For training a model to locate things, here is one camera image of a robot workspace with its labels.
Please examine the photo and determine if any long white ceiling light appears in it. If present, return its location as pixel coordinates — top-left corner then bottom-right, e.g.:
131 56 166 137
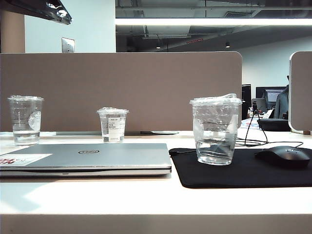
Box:
115 18 312 26

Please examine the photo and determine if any black Lenovo mouse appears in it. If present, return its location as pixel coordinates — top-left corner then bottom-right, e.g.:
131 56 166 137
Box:
254 145 311 169

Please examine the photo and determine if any open silver background laptop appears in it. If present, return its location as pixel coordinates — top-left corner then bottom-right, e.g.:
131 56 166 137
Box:
251 97 267 112

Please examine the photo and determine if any clear cup with white label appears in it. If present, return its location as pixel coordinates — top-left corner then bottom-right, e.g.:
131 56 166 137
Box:
96 106 130 144

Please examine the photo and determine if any black mouse cable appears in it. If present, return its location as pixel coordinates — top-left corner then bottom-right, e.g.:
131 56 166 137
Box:
169 109 303 155

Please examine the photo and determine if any clear cup with round logo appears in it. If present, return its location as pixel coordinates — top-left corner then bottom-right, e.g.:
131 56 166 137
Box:
7 95 45 147

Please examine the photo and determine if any large clear plastic cup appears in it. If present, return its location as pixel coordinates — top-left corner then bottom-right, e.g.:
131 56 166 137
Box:
189 93 243 166

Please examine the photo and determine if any dark computer monitor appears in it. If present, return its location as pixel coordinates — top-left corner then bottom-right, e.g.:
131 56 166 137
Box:
241 84 252 115

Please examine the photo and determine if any metal wall switch plate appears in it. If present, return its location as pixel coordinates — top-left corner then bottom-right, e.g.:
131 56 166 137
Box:
61 37 76 53

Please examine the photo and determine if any black zip case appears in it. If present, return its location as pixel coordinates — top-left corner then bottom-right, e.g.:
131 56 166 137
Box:
257 117 292 132

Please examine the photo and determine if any black mouse pad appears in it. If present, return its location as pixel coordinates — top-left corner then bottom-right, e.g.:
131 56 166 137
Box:
168 147 312 189

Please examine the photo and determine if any lit computer monitor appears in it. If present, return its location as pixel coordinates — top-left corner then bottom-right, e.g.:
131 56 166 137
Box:
255 86 289 111

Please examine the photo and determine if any black overhead fixture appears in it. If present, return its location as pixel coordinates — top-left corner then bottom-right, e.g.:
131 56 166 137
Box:
0 0 73 25

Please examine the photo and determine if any wide brown divider panel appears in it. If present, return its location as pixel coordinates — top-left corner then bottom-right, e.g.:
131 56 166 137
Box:
0 51 243 133

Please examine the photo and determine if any silver Dell laptop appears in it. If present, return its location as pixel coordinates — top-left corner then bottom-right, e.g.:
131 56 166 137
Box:
0 143 172 177

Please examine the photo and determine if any person in grey jacket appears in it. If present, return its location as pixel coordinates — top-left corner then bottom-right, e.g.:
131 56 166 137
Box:
274 84 291 120

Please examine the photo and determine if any brown divider panel white edge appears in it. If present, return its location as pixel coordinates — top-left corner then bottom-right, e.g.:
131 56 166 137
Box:
289 51 312 135

